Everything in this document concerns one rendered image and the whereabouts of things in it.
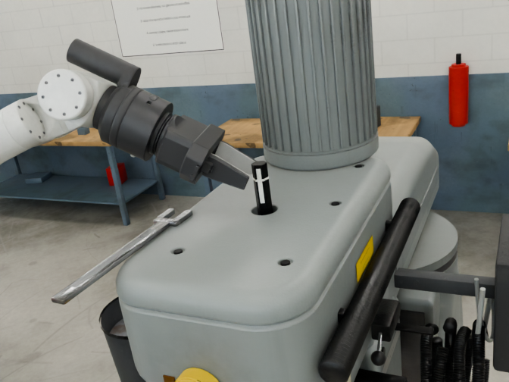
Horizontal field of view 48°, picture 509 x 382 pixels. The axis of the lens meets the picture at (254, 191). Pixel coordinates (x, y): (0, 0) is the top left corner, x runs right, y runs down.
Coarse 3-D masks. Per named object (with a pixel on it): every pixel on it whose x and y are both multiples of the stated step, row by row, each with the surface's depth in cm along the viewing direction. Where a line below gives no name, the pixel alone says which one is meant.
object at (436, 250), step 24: (432, 216) 146; (432, 240) 134; (456, 240) 133; (432, 264) 125; (456, 264) 134; (408, 312) 120; (432, 312) 118; (456, 312) 140; (408, 336) 122; (408, 360) 124
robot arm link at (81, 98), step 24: (72, 48) 76; (96, 48) 77; (48, 72) 73; (72, 72) 72; (96, 72) 77; (120, 72) 76; (48, 96) 73; (72, 96) 73; (96, 96) 75; (120, 96) 75; (72, 120) 76; (96, 120) 76; (120, 120) 74
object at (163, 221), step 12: (168, 216) 81; (180, 216) 80; (156, 228) 77; (132, 240) 74; (144, 240) 74; (120, 252) 71; (132, 252) 72; (108, 264) 69; (84, 276) 67; (96, 276) 67; (72, 288) 64; (84, 288) 65; (60, 300) 62
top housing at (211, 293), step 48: (240, 192) 88; (288, 192) 85; (336, 192) 83; (384, 192) 90; (192, 240) 74; (240, 240) 72; (288, 240) 70; (336, 240) 70; (144, 288) 65; (192, 288) 63; (240, 288) 61; (288, 288) 60; (336, 288) 68; (144, 336) 67; (192, 336) 64; (240, 336) 61; (288, 336) 60
